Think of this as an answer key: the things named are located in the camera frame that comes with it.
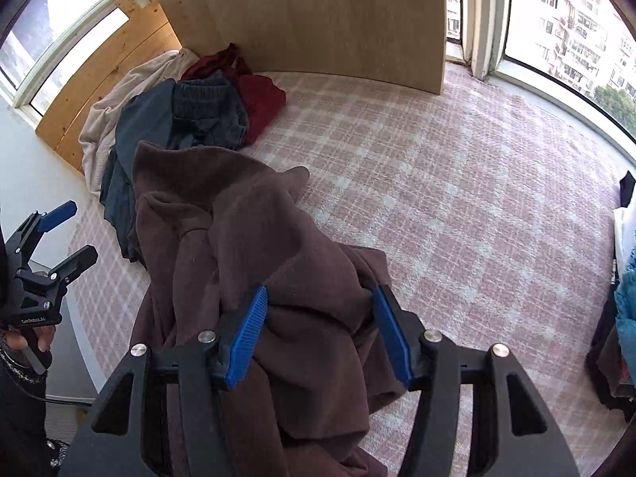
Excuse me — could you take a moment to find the grey ribbed knit garment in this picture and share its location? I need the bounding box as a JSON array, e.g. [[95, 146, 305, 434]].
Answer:
[[168, 70, 249, 151]]

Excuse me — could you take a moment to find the red garment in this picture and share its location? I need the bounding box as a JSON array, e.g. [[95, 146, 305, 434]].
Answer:
[[181, 43, 286, 147]]

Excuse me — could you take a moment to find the large plywood board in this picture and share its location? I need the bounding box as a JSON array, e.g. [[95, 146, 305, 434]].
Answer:
[[159, 0, 446, 94]]

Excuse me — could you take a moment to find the beige knit garment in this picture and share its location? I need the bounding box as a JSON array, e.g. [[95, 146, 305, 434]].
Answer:
[[78, 46, 201, 200]]

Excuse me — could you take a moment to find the pink plaid table cloth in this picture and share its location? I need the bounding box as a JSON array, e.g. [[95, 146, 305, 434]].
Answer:
[[72, 66, 625, 476]]

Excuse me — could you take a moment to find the dark blue-grey garment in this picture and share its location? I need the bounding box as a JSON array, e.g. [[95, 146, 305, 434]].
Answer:
[[99, 79, 178, 262]]

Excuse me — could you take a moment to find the folded teal garment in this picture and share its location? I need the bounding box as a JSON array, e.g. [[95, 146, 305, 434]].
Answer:
[[615, 251, 635, 342]]

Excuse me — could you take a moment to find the brown fleece garment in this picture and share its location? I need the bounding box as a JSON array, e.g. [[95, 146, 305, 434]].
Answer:
[[132, 142, 404, 476]]

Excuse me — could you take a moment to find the person's left hand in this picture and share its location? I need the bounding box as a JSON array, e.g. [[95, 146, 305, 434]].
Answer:
[[6, 324, 57, 359]]

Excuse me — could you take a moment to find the person's black tweed torso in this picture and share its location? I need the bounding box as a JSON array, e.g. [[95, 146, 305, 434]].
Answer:
[[0, 346, 68, 476]]

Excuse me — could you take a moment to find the pine slat panel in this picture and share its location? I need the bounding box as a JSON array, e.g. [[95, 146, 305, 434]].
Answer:
[[35, 0, 181, 171]]

